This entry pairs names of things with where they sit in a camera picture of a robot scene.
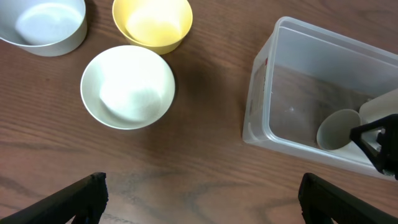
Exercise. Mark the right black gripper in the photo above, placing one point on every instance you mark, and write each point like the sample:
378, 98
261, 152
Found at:
378, 141

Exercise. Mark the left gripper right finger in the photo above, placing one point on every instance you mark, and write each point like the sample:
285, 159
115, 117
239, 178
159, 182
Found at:
323, 202

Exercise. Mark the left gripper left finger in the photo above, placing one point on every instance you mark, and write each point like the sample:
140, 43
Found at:
81, 202

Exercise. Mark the white cup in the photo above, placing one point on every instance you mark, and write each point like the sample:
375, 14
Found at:
379, 107

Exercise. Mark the grey cup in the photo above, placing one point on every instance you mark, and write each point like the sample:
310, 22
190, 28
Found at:
334, 131

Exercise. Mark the yellow bowl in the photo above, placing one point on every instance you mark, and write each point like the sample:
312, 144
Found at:
158, 25

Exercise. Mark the clear plastic container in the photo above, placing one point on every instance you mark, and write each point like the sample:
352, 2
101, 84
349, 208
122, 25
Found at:
305, 73

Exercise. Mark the white bowl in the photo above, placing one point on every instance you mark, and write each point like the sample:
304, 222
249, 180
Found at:
127, 87

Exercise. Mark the grey bowl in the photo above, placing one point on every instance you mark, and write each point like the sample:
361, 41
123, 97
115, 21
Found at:
47, 28

